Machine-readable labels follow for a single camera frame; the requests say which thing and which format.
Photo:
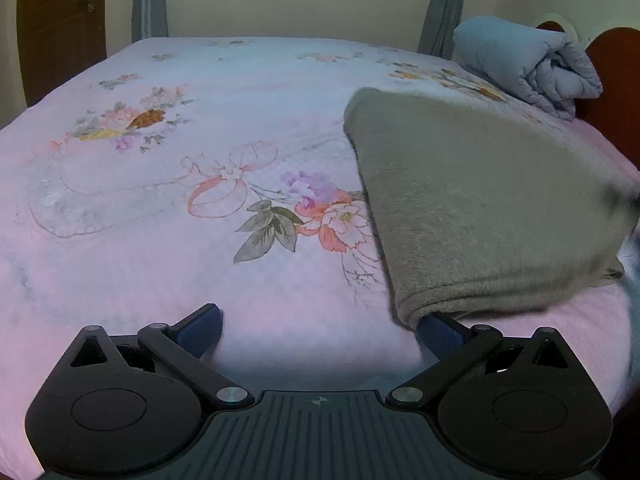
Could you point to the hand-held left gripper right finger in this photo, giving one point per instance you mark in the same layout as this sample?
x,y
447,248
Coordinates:
x,y
442,337

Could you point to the folded grey-blue quilt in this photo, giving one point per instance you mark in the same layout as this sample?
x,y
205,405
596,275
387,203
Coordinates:
x,y
520,55

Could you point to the pink floral bed sheet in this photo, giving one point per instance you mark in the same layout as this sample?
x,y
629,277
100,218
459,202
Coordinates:
x,y
175,235

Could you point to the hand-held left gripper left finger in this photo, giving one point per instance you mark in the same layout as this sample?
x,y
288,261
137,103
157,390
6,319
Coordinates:
x,y
200,332

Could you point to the grey-green fleece blanket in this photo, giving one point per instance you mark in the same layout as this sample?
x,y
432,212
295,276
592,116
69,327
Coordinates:
x,y
480,200

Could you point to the red-brown wooden headboard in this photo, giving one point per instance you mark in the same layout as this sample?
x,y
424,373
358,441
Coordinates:
x,y
617,80

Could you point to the brown wooden door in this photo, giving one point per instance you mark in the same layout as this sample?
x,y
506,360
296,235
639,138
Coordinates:
x,y
60,40

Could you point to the grey curtain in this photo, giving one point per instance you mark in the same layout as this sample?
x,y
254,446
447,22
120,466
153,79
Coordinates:
x,y
445,10
149,0

